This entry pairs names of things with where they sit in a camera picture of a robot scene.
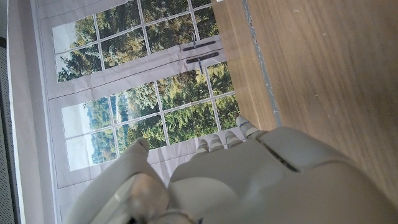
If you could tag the printed window backdrop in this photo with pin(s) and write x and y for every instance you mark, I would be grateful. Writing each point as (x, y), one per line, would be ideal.
(140, 77)

